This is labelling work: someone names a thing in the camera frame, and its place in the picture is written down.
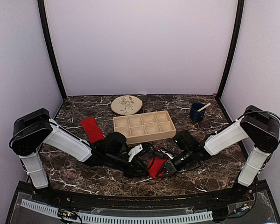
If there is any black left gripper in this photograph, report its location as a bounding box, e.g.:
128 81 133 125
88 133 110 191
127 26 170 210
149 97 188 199
105 151 149 178

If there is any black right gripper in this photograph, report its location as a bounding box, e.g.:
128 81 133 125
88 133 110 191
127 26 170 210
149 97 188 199
156 148 194 178

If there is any red sock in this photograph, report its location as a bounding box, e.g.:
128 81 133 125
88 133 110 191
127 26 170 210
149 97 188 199
148 157 167 181

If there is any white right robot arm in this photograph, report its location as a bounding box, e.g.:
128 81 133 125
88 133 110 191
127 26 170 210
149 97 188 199
155 105 280 203

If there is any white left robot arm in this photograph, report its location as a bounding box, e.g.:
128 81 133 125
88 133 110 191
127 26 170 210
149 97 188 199
9 108 147 203

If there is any red sock near left arm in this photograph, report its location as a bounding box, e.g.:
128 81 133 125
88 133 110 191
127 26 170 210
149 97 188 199
80 116 105 143

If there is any dark blue mug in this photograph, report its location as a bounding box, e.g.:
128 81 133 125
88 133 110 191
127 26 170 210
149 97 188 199
190 102 206 122

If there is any wooden compartment tray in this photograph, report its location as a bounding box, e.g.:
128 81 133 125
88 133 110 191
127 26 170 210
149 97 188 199
113 111 176 145

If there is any floral ceramic plate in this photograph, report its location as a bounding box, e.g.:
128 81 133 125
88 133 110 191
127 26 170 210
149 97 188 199
111 95 143 116

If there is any wooden stick in mug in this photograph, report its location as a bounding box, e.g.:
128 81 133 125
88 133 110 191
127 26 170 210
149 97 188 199
197 103 211 112

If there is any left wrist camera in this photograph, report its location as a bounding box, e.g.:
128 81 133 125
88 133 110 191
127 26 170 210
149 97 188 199
128 143 150 163

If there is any black front rail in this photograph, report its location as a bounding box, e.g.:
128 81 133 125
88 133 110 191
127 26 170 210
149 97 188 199
66 193 217 210

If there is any white slotted cable duct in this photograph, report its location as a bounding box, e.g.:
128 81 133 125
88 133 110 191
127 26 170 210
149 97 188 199
21 199 213 224

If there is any right black frame post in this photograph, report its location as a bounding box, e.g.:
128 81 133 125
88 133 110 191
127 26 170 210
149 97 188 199
216 0 245 101

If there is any black frame post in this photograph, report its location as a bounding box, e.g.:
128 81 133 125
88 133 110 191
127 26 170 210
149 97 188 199
216 0 245 101
37 0 67 101

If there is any left black frame post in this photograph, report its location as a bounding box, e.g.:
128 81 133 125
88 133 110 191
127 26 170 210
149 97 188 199
37 0 67 101

